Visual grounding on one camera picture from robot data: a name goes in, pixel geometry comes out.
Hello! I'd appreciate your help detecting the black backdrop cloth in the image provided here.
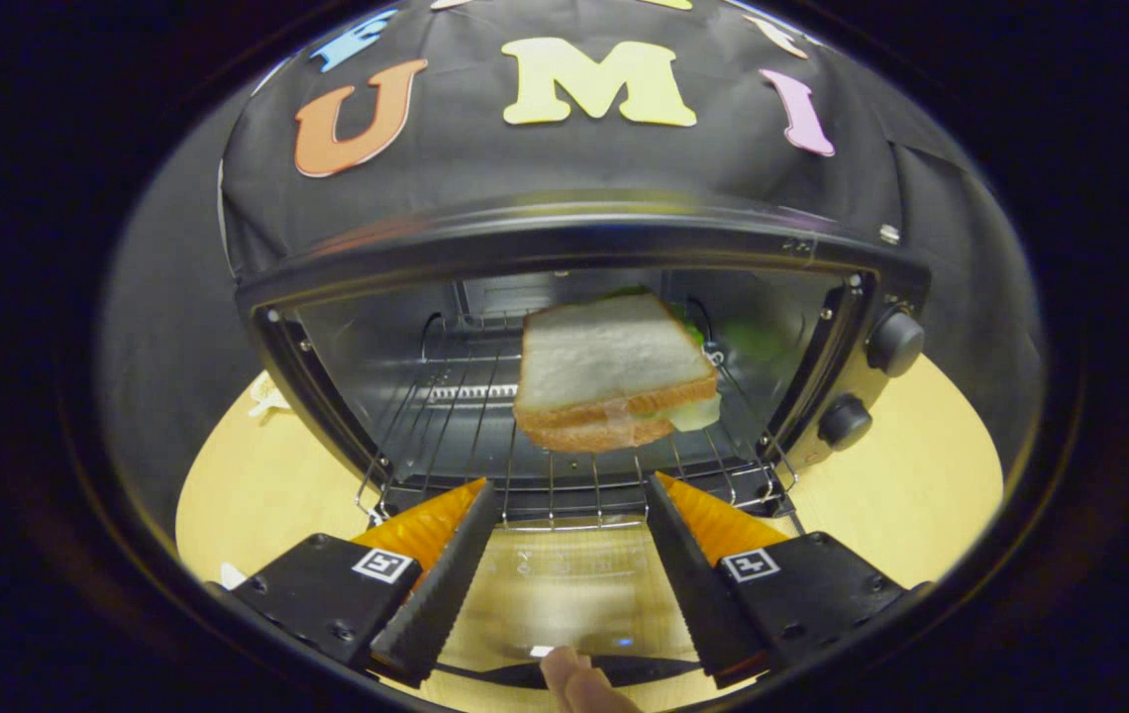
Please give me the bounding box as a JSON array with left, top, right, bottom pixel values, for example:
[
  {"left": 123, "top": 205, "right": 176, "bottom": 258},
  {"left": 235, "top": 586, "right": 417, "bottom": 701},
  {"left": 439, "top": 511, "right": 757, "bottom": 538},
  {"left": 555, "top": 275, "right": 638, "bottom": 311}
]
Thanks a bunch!
[{"left": 99, "top": 0, "right": 1046, "bottom": 516}]

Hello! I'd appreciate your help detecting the oven wire rack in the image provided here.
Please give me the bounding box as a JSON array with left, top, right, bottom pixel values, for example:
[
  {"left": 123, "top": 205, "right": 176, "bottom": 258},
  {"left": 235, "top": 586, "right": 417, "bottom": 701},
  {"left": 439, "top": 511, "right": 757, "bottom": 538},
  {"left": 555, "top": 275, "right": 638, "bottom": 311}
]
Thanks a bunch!
[{"left": 357, "top": 312, "right": 803, "bottom": 531}]

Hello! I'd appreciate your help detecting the black toaster oven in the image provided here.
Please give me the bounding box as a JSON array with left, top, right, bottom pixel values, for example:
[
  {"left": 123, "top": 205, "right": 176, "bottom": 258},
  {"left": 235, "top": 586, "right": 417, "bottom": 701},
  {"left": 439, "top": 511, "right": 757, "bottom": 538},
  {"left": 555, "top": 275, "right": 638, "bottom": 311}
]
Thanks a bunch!
[{"left": 233, "top": 193, "right": 932, "bottom": 690}]

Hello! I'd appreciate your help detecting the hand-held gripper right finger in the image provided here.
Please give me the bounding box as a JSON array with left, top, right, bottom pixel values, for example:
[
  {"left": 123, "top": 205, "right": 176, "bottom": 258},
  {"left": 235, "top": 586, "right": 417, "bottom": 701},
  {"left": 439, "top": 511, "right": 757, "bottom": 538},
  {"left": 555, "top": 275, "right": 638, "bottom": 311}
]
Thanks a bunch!
[{"left": 645, "top": 472, "right": 909, "bottom": 690}]

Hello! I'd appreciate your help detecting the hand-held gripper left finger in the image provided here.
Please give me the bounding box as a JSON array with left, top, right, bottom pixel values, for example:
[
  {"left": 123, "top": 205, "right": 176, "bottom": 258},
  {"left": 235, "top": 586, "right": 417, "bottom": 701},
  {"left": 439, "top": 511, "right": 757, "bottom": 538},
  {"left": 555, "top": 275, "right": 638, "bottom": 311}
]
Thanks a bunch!
[{"left": 231, "top": 479, "right": 502, "bottom": 688}]

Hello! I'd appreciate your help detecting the sandwich with lettuce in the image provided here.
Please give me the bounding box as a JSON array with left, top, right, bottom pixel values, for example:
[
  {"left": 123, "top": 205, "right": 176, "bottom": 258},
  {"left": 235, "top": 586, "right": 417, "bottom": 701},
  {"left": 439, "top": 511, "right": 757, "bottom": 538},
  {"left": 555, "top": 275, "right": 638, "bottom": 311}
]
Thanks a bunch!
[{"left": 512, "top": 287, "right": 724, "bottom": 455}]

